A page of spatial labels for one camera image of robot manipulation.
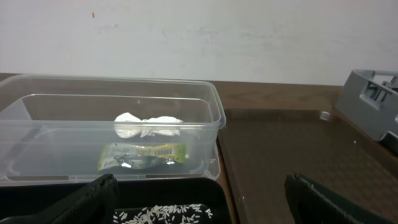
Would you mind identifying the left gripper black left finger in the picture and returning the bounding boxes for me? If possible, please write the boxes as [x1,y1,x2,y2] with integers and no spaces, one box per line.
[1,174,119,224]

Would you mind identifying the green yellow snack wrapper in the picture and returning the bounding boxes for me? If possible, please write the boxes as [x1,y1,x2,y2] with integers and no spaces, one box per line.
[97,143,187,172]

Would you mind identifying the clear plastic waste bin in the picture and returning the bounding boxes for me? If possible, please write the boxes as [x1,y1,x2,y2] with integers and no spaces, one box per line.
[1,74,226,186]

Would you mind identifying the black food waste tray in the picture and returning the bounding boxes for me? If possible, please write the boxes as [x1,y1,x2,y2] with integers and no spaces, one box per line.
[0,177,233,224]

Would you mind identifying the rice food waste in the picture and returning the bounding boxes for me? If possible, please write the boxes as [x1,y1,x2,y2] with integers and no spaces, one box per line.
[112,203,214,224]

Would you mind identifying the grey plastic dishwasher rack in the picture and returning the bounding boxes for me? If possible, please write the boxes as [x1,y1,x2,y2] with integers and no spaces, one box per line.
[335,70,397,154]

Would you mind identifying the dark brown serving tray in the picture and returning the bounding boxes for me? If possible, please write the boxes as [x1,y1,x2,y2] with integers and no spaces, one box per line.
[218,109,397,223]

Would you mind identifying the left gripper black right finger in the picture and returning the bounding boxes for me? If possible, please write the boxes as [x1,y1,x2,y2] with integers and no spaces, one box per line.
[284,174,392,224]

